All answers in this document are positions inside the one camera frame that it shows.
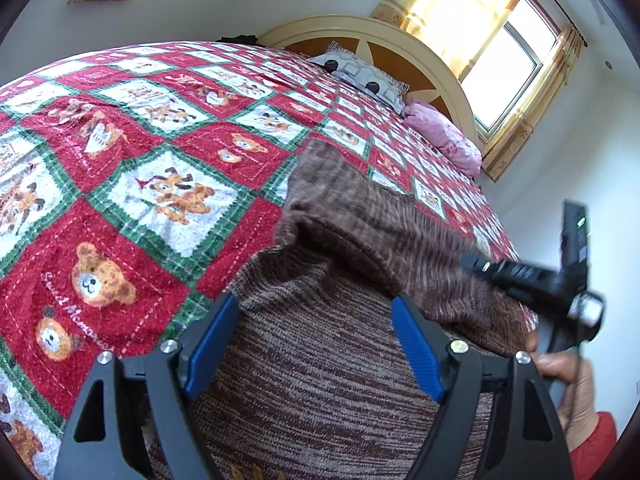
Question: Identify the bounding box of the cream wooden headboard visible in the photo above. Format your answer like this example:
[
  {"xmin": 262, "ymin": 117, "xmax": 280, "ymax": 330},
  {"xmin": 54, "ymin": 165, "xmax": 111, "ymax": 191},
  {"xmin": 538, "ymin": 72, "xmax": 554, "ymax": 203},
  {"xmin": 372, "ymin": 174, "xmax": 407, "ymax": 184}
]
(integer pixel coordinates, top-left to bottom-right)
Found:
[{"xmin": 257, "ymin": 15, "xmax": 481, "ymax": 147}]

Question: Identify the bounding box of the brown knit sweater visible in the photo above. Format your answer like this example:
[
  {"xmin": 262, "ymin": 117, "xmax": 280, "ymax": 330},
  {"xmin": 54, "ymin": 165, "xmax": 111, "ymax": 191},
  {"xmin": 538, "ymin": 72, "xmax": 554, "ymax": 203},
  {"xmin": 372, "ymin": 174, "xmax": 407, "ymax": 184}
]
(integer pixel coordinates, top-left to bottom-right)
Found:
[{"xmin": 145, "ymin": 137, "xmax": 540, "ymax": 480}]

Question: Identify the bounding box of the dark curtain rail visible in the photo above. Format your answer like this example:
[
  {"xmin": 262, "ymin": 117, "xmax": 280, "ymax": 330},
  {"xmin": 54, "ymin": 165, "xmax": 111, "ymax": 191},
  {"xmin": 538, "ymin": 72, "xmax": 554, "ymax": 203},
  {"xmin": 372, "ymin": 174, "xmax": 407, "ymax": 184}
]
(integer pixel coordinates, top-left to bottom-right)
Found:
[{"xmin": 520, "ymin": 0, "xmax": 588, "ymax": 47}]

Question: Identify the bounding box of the white framed window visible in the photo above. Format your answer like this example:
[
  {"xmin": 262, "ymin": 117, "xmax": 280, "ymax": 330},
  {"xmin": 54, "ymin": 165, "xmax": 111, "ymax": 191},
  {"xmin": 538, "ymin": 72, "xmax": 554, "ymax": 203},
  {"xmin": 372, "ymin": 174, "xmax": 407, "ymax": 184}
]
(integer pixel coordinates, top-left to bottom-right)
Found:
[{"xmin": 459, "ymin": 0, "xmax": 562, "ymax": 135}]

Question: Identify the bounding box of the person's right forearm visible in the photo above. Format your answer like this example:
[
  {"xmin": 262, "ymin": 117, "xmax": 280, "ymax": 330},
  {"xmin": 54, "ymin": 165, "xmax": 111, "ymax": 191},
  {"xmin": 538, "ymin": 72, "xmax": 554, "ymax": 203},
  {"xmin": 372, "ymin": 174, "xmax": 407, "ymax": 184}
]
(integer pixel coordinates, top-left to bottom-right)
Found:
[{"xmin": 569, "ymin": 410, "xmax": 623, "ymax": 480}]

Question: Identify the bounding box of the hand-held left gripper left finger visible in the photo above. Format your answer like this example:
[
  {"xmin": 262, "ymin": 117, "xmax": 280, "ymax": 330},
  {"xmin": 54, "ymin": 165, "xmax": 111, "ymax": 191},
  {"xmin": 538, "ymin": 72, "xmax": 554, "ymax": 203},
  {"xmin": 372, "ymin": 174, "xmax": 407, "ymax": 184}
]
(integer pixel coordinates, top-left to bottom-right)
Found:
[{"xmin": 52, "ymin": 292, "xmax": 241, "ymax": 480}]

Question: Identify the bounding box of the pink pillow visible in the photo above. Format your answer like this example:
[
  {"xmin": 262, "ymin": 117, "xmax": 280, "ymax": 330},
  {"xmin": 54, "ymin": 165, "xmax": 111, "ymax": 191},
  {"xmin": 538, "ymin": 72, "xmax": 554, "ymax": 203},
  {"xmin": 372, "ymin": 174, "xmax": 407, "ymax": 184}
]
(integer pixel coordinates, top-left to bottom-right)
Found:
[{"xmin": 404, "ymin": 100, "xmax": 483, "ymax": 177}]

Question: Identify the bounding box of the grey patterned pillow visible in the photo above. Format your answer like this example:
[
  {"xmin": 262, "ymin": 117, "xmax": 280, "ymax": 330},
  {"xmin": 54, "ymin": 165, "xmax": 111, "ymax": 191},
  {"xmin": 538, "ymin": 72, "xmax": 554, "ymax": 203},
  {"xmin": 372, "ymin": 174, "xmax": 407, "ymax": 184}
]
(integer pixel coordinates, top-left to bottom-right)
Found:
[{"xmin": 307, "ymin": 40, "xmax": 408, "ymax": 114}]

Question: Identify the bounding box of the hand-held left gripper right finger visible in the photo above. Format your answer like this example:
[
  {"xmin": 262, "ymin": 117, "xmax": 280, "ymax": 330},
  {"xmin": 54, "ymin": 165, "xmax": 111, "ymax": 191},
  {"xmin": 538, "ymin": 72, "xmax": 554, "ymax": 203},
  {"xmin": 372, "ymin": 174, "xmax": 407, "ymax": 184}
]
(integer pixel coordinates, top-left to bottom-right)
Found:
[{"xmin": 391, "ymin": 295, "xmax": 573, "ymax": 480}]

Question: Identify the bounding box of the red bear print blanket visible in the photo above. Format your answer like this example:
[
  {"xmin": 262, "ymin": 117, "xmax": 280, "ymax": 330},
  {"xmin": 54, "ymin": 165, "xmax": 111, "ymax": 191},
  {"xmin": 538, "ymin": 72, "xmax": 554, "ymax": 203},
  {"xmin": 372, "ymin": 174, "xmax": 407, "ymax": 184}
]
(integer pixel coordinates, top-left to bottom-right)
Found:
[{"xmin": 0, "ymin": 40, "xmax": 541, "ymax": 480}]

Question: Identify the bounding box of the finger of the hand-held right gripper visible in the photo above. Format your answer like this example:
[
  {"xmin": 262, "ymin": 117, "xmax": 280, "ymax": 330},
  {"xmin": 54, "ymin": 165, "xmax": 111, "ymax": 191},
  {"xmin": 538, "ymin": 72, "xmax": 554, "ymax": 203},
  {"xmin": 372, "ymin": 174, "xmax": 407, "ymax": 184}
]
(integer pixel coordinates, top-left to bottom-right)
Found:
[{"xmin": 459, "ymin": 253, "xmax": 551, "ymax": 311}]

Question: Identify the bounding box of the person's right hand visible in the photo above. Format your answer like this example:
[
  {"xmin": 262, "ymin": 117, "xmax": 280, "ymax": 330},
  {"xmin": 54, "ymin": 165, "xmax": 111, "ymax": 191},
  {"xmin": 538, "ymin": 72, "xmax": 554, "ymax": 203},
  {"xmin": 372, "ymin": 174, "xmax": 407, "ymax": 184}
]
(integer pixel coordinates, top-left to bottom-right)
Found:
[{"xmin": 527, "ymin": 330, "xmax": 597, "ymax": 432}]

